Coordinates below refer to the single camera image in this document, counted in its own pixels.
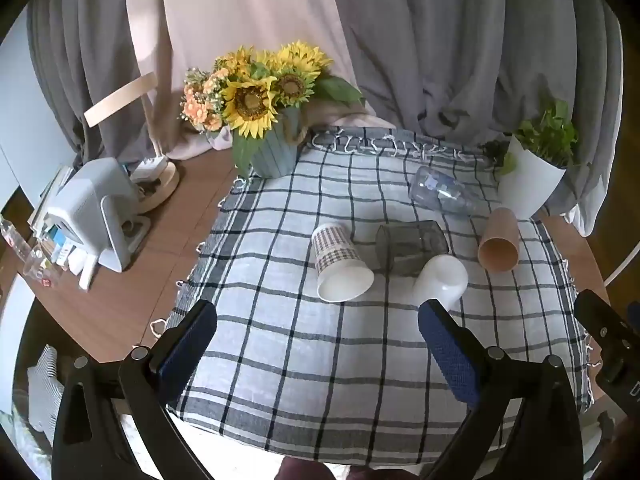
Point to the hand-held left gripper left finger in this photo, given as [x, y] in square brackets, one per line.
[186, 349]

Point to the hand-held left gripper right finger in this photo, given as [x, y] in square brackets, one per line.
[451, 356]

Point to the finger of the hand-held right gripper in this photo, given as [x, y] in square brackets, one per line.
[602, 321]

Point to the checked paper cup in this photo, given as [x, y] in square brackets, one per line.
[335, 260]

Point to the white cup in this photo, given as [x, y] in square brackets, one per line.
[442, 277]

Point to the grey transparent cup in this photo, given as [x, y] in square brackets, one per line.
[412, 247]

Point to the brown paper cup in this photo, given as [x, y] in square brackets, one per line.
[497, 245]

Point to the small clear plastic cup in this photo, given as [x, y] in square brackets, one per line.
[42, 267]

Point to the clear printed plastic cup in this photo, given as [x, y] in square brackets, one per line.
[442, 191]

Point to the checked tablecloth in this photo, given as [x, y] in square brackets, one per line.
[300, 360]

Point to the striped cushion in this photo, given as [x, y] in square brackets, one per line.
[46, 390]

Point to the green plant in white pot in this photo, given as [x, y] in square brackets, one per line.
[532, 175]

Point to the white desktop appliance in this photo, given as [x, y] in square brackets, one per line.
[92, 205]

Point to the clear plastic bottle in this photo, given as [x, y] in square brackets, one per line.
[14, 240]

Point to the sunflower bouquet in blue-grey vase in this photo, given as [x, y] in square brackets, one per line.
[255, 102]

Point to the grey curtain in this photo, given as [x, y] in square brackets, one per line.
[450, 45]

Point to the pale pink curtain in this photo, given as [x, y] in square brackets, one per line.
[240, 5]

